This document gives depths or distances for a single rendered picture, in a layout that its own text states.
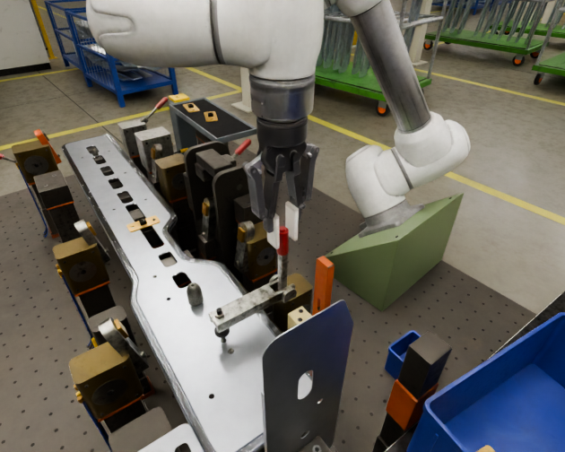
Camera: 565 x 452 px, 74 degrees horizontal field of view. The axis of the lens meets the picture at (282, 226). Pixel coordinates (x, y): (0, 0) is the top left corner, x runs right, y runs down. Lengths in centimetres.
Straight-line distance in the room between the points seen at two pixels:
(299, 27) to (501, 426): 63
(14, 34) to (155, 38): 704
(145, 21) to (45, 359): 99
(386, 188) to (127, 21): 94
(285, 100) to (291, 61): 5
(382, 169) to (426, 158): 13
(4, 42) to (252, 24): 711
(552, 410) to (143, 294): 78
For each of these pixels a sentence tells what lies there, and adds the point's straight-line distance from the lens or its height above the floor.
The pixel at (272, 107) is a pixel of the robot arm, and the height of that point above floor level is 144.
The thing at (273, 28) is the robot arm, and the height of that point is 154.
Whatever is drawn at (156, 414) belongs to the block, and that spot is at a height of 98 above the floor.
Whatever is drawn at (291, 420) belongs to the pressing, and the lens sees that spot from 49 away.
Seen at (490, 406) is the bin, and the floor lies 103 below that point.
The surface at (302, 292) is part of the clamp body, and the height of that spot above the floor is 105.
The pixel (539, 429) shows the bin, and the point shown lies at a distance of 75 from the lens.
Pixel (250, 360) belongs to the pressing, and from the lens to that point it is 74.
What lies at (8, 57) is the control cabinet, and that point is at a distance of 757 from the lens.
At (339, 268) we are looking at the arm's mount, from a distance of 127.
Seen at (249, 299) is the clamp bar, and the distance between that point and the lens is 73.
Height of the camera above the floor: 161
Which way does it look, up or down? 37 degrees down
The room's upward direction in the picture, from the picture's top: straight up
